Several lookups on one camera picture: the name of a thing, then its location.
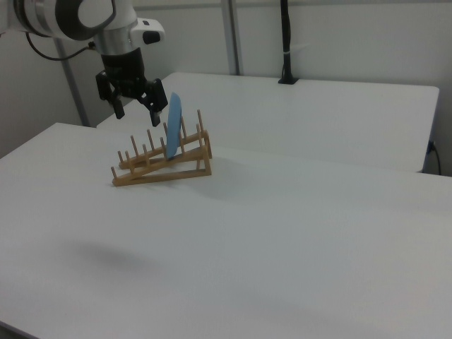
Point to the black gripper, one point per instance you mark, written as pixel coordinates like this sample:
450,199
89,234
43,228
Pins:
123,70

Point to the blue round plate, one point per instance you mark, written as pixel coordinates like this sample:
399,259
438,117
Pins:
174,127

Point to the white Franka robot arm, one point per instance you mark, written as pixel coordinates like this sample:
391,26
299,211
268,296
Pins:
88,21

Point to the wooden plate rack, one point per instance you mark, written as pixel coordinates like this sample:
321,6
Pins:
166,169

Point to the aluminium frame post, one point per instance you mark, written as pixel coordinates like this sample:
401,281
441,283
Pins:
72,84
231,35

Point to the black camera stand pole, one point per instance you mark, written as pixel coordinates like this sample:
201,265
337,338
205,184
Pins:
286,42

